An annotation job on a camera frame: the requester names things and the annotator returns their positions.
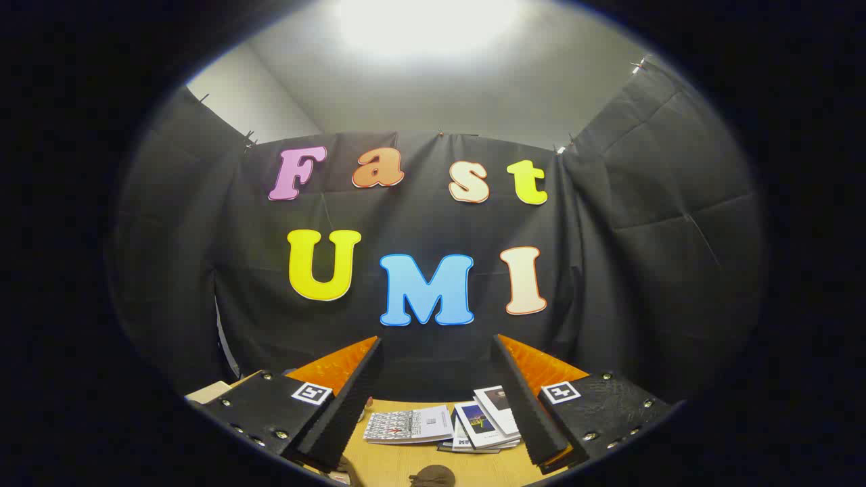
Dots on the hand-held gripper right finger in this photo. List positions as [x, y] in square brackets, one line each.
[528, 412]

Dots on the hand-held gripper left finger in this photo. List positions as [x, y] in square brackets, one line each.
[352, 406]

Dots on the cream fabric storage box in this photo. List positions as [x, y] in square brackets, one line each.
[210, 392]

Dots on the white book blue picture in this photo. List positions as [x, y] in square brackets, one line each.
[477, 419]

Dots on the grey patterned white book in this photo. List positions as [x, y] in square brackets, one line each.
[406, 425]

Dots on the white book black characters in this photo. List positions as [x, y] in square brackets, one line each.
[462, 443]

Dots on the grey metal bar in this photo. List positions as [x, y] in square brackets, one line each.
[222, 338]

